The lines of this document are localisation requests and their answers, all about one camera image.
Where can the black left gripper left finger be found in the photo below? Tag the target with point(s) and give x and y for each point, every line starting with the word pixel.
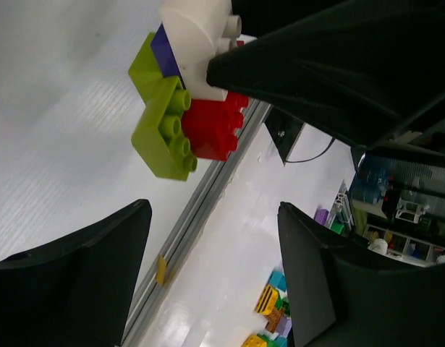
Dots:
pixel 76 290

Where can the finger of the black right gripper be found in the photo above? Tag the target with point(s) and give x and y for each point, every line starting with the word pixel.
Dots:
pixel 357 70

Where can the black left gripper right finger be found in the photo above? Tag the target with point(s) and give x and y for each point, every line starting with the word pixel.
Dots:
pixel 343 294

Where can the large red lego brick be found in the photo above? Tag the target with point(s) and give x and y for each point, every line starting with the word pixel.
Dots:
pixel 210 126

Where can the white lego brick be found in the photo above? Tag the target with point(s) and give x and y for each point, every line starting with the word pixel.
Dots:
pixel 199 30

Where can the green lego plate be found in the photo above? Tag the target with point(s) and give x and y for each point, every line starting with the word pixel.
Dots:
pixel 158 137

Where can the dark blue lego brick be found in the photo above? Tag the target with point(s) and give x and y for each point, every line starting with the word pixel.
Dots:
pixel 164 55

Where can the colourful lego pile outside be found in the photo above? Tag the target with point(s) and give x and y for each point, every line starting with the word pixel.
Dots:
pixel 273 307

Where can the yellow tape scrap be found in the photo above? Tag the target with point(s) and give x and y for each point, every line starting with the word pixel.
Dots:
pixel 161 270

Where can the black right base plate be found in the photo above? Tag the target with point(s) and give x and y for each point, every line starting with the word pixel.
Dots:
pixel 285 131

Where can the aluminium front rail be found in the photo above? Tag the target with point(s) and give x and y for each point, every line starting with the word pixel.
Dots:
pixel 174 235

